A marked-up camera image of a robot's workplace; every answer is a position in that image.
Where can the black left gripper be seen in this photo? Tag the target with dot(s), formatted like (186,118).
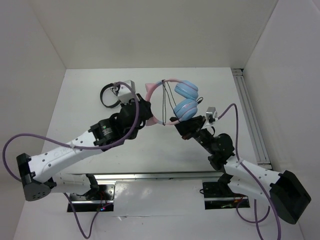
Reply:
(148,113)

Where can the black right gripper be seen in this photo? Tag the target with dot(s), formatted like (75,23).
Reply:
(189,128)

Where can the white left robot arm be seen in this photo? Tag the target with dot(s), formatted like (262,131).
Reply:
(42,174)

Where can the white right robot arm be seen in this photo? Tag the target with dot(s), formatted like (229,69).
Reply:
(283,191)

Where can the black headphones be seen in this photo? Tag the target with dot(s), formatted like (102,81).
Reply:
(109,96)

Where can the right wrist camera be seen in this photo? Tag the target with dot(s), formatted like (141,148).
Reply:
(211,115)

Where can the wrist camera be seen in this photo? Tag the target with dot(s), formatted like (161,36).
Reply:
(123,93)
(211,115)

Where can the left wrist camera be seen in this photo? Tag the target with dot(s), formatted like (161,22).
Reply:
(123,93)

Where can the aluminium table rail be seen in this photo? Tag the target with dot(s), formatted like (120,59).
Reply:
(158,176)

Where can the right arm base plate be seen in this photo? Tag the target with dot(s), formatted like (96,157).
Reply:
(218,195)

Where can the aluminium side rail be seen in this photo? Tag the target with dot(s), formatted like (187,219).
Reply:
(257,140)

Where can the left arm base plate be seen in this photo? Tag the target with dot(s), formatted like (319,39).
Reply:
(103,201)

